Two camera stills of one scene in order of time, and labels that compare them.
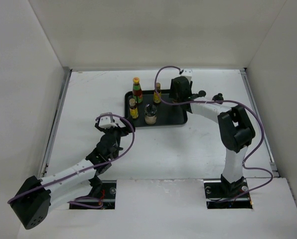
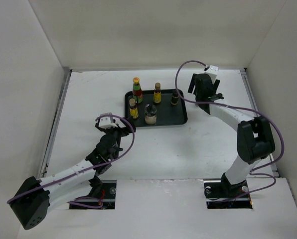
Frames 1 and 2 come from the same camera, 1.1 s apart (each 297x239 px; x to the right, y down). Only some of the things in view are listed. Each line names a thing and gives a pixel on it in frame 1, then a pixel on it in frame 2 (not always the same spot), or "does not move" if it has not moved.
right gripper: [172, 92] to [214, 85]
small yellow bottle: [133, 108] does not move
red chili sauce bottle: [136, 90] does not move
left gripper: [124, 131] does not move
